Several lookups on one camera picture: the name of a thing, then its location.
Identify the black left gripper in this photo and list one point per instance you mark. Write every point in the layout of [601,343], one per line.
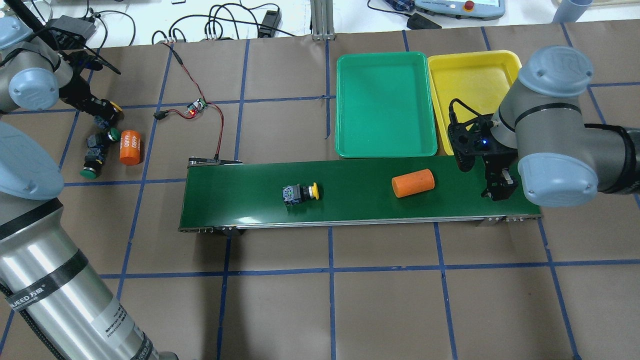
[82,96]

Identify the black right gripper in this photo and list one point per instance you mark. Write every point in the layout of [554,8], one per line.
[498,159]

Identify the green push button switch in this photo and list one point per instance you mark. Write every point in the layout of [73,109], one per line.
[104,139]

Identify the orange cylinder printed 4680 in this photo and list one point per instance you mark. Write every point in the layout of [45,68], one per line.
[130,153]

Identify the plain orange cylinder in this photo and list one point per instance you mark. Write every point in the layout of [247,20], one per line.
[413,183]

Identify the yellow push button switch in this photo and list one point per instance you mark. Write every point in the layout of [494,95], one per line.
[298,193]

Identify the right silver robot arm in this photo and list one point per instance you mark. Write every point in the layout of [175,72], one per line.
[537,138]

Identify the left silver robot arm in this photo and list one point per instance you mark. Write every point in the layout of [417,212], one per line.
[45,277]

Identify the yellow plastic tray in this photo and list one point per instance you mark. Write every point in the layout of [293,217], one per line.
[479,79]

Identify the green plastic tray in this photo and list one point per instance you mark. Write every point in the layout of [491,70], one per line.
[384,106]

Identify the small controller circuit board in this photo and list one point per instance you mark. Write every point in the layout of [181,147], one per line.
[195,108]

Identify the teach pendant tablet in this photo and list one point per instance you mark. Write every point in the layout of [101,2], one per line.
[484,10]

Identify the green conveyor belt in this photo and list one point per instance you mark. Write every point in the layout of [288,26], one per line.
[232,197]

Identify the aluminium frame post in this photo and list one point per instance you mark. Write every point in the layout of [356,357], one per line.
[322,20]

